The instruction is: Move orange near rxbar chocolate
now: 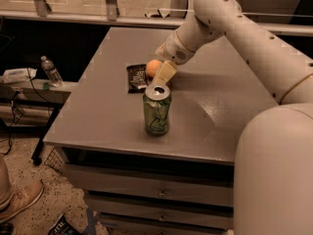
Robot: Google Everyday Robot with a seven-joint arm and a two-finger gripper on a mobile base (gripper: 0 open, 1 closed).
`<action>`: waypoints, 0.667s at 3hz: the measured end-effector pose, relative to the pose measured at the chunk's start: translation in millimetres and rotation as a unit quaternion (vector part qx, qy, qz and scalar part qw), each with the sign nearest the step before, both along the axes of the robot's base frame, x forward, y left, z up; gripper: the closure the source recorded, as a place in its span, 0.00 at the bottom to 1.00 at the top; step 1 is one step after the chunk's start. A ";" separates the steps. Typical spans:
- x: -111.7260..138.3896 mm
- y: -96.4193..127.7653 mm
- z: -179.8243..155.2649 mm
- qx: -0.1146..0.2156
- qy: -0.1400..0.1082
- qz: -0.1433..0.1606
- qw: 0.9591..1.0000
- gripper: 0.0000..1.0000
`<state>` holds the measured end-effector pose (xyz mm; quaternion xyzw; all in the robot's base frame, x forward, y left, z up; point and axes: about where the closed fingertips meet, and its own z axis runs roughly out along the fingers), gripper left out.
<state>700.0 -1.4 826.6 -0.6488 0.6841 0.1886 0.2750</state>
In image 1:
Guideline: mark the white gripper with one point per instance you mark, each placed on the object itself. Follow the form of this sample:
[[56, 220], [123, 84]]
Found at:
[[171, 52]]

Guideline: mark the orange fruit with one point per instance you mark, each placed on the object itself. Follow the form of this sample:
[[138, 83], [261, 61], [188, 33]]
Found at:
[[152, 67]]

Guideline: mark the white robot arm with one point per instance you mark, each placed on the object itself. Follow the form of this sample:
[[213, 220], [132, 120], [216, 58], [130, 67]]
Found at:
[[273, 178]]

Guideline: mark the black rxbar chocolate wrapper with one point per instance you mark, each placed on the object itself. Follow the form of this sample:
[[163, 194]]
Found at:
[[137, 78]]

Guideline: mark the green soda can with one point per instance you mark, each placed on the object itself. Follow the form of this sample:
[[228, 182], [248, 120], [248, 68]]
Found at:
[[156, 102]]

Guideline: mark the clear plastic water bottle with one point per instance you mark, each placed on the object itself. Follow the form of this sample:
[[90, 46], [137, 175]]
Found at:
[[48, 66]]

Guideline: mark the grey drawer cabinet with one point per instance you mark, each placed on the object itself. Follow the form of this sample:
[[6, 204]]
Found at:
[[179, 183]]

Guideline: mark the low side bench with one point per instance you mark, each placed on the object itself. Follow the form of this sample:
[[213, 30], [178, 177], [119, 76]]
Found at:
[[32, 93]]

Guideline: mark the white wipes packet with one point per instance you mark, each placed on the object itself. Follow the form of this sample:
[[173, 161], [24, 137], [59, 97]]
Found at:
[[18, 75]]

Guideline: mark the black snack bag on floor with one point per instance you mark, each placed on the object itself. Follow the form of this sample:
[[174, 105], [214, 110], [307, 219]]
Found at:
[[62, 227]]

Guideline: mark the tan shoe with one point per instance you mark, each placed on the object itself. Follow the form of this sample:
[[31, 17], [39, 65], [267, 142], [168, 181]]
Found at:
[[20, 199]]

